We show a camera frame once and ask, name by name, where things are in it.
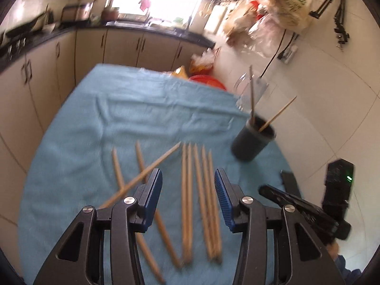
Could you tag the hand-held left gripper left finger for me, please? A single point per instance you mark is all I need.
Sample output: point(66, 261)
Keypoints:
point(156, 193)

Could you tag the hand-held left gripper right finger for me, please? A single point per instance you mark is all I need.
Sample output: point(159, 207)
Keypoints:
point(222, 196)

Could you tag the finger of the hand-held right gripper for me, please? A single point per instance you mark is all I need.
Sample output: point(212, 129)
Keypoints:
point(276, 194)

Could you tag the bunch of wooden chopsticks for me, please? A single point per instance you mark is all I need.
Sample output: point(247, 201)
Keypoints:
point(186, 199)

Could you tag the dark round utensil holder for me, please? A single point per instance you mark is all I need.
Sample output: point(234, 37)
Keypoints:
point(249, 145)

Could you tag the tan wooden chopstick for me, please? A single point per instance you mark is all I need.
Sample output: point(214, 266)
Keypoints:
point(279, 114)
point(252, 95)

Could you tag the person's right hand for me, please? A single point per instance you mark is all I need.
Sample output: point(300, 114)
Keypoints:
point(333, 249)

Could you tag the person's blue clothing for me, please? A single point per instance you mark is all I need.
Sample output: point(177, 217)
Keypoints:
point(346, 270)

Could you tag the blue towel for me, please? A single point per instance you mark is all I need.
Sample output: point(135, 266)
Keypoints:
point(118, 109)

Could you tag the red plastic basket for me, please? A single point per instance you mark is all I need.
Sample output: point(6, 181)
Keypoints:
point(207, 81)

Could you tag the yellow snack bag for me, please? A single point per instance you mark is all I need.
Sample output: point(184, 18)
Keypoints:
point(179, 72)

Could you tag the clear bag with orange snacks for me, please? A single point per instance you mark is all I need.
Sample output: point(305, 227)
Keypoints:
point(203, 61)

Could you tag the white power strip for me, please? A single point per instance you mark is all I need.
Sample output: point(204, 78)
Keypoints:
point(288, 55)

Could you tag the beige kitchen cabinets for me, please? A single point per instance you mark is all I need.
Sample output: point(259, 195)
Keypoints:
point(89, 50)

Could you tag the pile of clear plastic bags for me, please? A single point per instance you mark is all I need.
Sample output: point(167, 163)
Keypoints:
point(252, 32)

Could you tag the black kitchen countertop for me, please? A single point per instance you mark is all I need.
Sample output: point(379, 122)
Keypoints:
point(133, 26)

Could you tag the brown cooking pot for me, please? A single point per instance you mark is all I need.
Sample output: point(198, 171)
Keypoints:
point(109, 14)

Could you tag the red cloth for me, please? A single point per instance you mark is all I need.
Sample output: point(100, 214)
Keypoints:
point(145, 4)

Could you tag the white plastic bag green print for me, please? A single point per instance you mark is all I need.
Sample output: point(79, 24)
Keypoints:
point(288, 4)

